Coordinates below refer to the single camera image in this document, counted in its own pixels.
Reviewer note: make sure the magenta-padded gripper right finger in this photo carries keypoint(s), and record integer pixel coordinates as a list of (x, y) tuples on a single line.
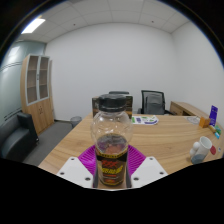
[(146, 171)]

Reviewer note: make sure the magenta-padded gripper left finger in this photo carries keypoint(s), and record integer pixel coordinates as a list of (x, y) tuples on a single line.
[(76, 171)]

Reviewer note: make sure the clear black-capped drink bottle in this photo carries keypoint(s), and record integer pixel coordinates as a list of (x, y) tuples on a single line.
[(111, 133)]

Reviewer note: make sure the grey waste bin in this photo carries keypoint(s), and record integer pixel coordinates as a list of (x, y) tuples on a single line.
[(76, 121)]

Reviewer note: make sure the white and green leaflet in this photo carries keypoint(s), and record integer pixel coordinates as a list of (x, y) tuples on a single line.
[(145, 120)]

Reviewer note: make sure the white and grey mug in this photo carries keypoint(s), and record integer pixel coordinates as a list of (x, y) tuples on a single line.
[(203, 148)]

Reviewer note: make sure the small brown cardboard box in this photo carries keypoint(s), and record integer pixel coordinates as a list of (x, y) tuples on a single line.
[(95, 105)]

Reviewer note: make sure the clear round plastic lid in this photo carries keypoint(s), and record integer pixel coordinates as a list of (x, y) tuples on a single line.
[(192, 120)]

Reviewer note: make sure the black grey-backed office chair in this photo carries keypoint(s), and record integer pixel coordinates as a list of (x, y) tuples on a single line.
[(154, 102)]

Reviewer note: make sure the black leather sofa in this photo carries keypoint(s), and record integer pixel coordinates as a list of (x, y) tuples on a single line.
[(16, 136)]

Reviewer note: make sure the flat round red coaster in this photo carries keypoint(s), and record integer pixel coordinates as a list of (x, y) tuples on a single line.
[(213, 150)]

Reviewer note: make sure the wooden shelf cabinet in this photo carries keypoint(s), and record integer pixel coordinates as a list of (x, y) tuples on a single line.
[(38, 111)]

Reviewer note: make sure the wooden side desk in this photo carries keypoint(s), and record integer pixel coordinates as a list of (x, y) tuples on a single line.
[(185, 108)]

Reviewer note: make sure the orange-brown wooden box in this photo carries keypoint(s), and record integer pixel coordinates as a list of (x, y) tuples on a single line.
[(204, 122)]

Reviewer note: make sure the small tan packet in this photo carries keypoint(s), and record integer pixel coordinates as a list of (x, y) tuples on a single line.
[(212, 128)]

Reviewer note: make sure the small blue box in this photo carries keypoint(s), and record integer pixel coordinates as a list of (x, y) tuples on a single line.
[(217, 135)]

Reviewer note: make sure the purple upright card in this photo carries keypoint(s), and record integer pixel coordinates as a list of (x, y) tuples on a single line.
[(213, 115)]

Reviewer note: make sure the rectangular ceiling light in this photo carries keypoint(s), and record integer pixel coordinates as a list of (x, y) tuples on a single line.
[(33, 26)]

